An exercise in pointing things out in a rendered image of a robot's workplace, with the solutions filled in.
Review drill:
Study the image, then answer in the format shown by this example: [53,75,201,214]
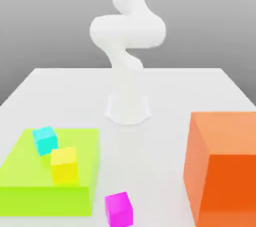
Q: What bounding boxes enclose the small cyan cube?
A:
[32,125,59,157]

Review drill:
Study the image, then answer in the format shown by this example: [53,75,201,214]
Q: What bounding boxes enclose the small yellow cube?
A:
[50,146,79,186]

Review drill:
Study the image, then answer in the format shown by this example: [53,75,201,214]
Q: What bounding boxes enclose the small magenta cube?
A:
[104,191,134,227]

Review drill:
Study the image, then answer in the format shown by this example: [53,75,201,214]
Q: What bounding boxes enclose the large orange box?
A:
[183,111,256,227]

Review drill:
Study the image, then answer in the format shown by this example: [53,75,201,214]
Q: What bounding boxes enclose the large lime green box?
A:
[0,128,101,217]

